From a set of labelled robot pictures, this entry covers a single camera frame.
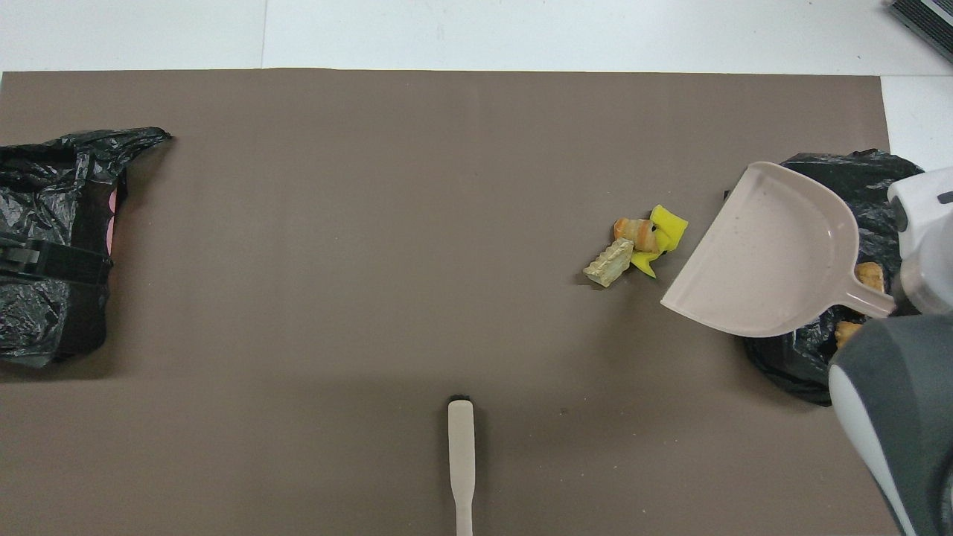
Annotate beige plastic dustpan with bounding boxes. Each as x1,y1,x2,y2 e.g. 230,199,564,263
660,161,896,339

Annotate dark ribbed panel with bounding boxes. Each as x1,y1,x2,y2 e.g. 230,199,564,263
885,0,953,64

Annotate pale ridged bread piece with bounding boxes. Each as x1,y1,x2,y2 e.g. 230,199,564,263
582,237,635,288

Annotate brown table mat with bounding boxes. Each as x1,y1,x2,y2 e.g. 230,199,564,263
0,69,933,536

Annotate orange striped croissant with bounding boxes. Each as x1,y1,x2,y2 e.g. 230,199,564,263
613,217,660,254

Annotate beige hand brush black bristles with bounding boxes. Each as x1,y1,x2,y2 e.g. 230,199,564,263
447,395,477,536

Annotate black bag lined pink bin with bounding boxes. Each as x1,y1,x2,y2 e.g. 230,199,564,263
0,127,172,369

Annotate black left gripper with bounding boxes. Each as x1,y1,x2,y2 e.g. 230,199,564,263
0,231,114,287

